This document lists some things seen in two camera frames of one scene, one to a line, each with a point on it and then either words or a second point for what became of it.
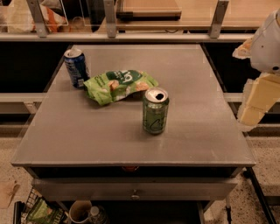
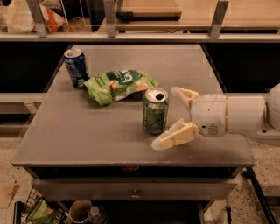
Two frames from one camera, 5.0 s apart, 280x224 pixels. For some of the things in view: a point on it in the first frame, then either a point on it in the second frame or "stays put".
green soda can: (156, 110) stays put
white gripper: (267, 52) → (209, 114)
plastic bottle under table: (97, 214) stays put
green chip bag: (115, 85) stays put
